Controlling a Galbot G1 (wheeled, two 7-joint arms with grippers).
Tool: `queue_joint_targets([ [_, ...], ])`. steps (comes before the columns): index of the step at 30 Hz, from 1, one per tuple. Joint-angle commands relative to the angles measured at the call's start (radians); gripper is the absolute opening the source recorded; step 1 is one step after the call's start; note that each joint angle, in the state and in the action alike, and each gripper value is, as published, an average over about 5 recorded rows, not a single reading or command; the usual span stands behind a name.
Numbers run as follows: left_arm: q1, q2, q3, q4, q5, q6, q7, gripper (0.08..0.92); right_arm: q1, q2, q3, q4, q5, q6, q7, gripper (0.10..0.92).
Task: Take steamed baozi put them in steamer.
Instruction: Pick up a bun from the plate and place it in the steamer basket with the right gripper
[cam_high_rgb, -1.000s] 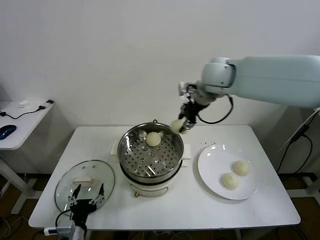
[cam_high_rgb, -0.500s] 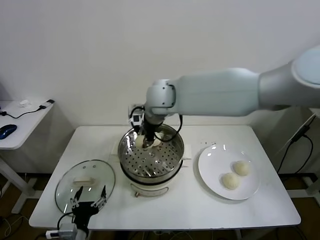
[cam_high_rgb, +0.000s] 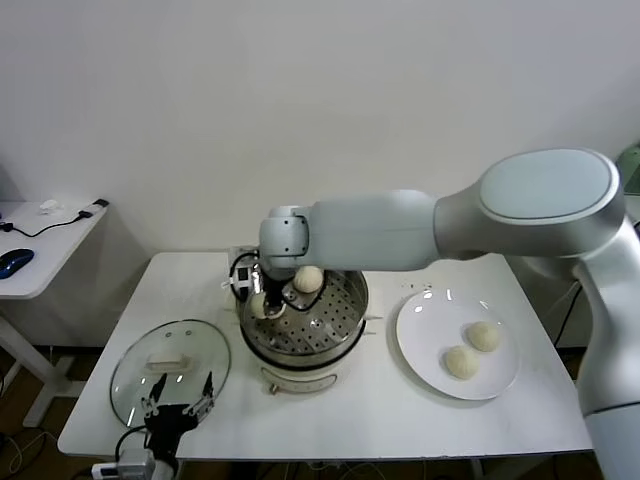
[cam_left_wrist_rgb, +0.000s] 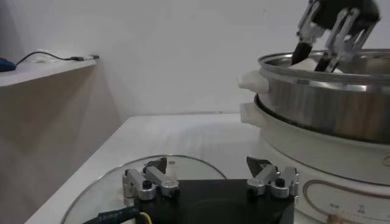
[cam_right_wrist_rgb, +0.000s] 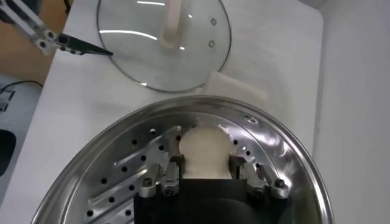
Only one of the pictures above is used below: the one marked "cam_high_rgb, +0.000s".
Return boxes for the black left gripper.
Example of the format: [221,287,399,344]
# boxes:
[141,370,215,459]

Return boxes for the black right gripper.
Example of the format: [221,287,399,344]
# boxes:
[260,269,304,317]

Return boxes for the white steamed baozi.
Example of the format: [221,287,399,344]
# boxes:
[440,345,481,381]
[293,265,324,294]
[465,321,502,352]
[251,296,287,321]

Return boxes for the glass lid with cream handle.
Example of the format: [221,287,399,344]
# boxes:
[109,319,232,430]

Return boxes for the stainless steel steamer basket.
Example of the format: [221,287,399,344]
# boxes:
[234,269,370,366]

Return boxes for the steel steamer pot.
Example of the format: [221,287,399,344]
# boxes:
[219,247,384,396]

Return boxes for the white round plate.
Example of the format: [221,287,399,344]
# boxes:
[395,288,520,401]

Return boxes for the white side desk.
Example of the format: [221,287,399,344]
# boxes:
[0,201,109,431]

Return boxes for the blue computer mouse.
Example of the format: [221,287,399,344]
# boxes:
[0,248,35,280]

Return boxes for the pale green rounded object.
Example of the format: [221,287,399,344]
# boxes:
[614,144,640,197]

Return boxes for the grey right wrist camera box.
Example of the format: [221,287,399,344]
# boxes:
[222,245,264,301]

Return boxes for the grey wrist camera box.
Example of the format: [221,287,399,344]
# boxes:
[222,245,264,301]
[117,446,157,475]

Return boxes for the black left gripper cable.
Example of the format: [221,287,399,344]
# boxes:
[114,424,150,461]

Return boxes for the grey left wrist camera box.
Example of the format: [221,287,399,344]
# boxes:
[117,446,157,475]

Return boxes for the black cable with usb adapter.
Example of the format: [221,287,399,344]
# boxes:
[0,198,110,237]

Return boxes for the black hanging background cable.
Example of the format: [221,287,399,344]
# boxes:
[554,287,585,349]

